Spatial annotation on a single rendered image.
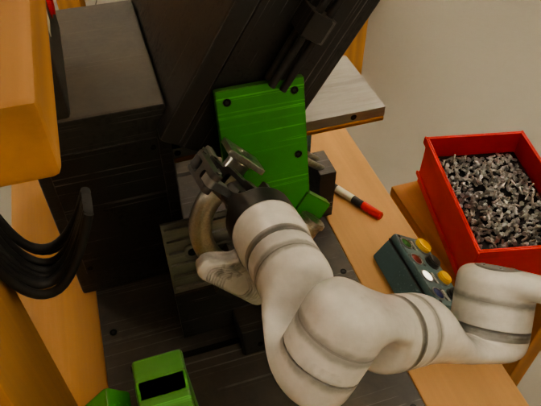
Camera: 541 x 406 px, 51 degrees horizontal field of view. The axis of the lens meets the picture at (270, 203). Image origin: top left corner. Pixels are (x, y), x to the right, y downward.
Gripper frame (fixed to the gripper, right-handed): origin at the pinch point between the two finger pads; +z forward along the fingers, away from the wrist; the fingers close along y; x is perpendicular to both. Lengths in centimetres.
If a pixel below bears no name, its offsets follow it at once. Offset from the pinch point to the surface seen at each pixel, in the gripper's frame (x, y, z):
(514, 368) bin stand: 6, -95, 12
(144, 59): -2.3, 12.4, 18.8
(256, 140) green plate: -4.4, -1.1, 2.9
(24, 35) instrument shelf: -8.4, 30.0, -34.1
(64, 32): 2.9, 21.5, 29.3
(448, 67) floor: -65, -162, 196
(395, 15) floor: -74, -150, 254
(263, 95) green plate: -9.6, 2.0, 3.0
